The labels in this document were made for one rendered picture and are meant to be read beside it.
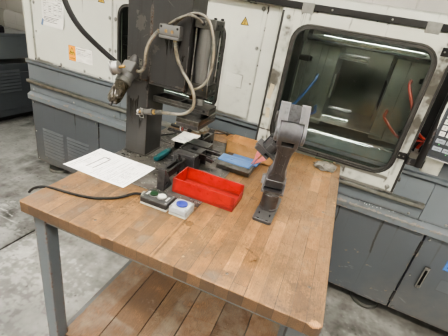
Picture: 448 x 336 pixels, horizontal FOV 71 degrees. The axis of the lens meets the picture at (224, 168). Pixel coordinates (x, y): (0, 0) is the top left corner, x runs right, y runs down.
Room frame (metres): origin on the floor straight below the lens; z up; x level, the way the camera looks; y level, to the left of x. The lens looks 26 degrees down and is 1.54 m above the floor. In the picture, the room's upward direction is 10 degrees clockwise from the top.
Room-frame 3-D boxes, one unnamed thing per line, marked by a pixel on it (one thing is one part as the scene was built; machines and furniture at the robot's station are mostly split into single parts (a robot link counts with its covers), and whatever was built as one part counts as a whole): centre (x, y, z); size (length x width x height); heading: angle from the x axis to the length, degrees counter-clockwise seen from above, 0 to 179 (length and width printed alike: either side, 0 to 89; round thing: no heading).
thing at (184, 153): (1.30, 0.15, 0.98); 0.20 x 0.10 x 0.01; 163
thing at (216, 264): (1.21, 0.01, 0.45); 1.12 x 0.99 x 0.90; 163
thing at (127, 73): (1.26, 0.45, 1.25); 0.19 x 0.07 x 0.19; 163
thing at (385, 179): (1.63, -0.55, 1.21); 0.86 x 0.10 x 0.79; 70
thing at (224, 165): (1.37, -0.06, 0.91); 0.17 x 0.16 x 0.02; 163
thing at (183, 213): (0.91, 0.12, 0.90); 0.07 x 0.07 x 0.06; 73
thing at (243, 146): (1.52, -0.13, 0.93); 0.25 x 0.13 x 0.08; 73
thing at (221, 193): (1.06, 0.05, 0.93); 0.25 x 0.12 x 0.06; 73
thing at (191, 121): (1.30, 0.22, 1.22); 0.26 x 0.18 x 0.30; 73
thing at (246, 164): (1.22, -0.05, 1.00); 0.15 x 0.07 x 0.03; 73
